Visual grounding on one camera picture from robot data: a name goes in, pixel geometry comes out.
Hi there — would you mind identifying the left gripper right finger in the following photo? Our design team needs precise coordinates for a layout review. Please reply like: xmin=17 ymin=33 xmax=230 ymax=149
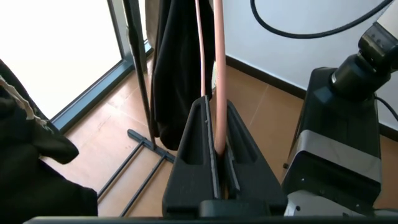
xmin=216 ymin=99 xmax=289 ymax=217

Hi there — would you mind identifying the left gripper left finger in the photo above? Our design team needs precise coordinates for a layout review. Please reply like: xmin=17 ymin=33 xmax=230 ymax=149
xmin=161 ymin=95 xmax=221 ymax=217

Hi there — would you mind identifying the pink clothes hanger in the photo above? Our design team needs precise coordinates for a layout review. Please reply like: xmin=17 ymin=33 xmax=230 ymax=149
xmin=195 ymin=0 xmax=228 ymax=156

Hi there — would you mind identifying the black garment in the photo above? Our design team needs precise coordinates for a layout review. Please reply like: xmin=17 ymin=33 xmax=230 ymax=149
xmin=150 ymin=0 xmax=216 ymax=152
xmin=0 ymin=58 xmax=99 ymax=224

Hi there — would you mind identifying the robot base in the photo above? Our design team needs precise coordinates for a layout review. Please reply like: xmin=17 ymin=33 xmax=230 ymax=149
xmin=281 ymin=67 xmax=383 ymax=218

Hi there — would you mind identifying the black clothes rack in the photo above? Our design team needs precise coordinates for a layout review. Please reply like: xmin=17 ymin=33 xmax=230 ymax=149
xmin=97 ymin=0 xmax=177 ymax=218

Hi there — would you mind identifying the black cable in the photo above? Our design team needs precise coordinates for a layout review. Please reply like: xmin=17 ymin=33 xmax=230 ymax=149
xmin=249 ymin=0 xmax=395 ymax=40
xmin=374 ymin=95 xmax=398 ymax=123

